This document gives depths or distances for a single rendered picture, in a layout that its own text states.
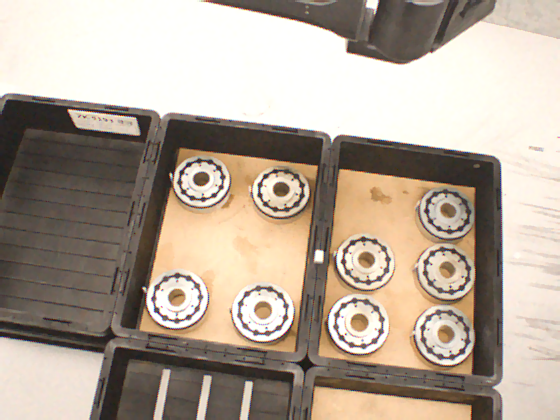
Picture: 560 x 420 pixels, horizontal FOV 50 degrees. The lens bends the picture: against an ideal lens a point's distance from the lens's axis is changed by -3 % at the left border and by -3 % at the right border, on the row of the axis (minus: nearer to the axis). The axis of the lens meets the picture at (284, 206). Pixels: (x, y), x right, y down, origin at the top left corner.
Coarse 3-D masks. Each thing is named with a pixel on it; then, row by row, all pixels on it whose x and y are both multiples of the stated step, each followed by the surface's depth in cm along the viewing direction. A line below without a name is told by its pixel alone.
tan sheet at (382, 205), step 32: (352, 192) 113; (384, 192) 114; (416, 192) 114; (352, 224) 111; (384, 224) 111; (416, 224) 111; (416, 256) 109; (384, 288) 106; (416, 288) 106; (352, 320) 104; (320, 352) 101; (384, 352) 102
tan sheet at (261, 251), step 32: (224, 160) 115; (256, 160) 115; (192, 224) 110; (224, 224) 110; (256, 224) 110; (288, 224) 110; (160, 256) 107; (192, 256) 107; (224, 256) 107; (256, 256) 108; (288, 256) 108; (224, 288) 105; (288, 288) 106; (224, 320) 103
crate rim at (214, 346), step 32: (160, 128) 106; (256, 128) 106; (288, 128) 107; (320, 192) 102; (320, 224) 100; (128, 256) 96; (128, 288) 94; (224, 352) 91; (256, 352) 92; (288, 352) 91
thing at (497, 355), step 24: (336, 144) 106; (360, 144) 106; (384, 144) 107; (408, 144) 106; (336, 168) 104; (312, 312) 94; (312, 336) 92; (312, 360) 91; (336, 360) 91; (480, 384) 90
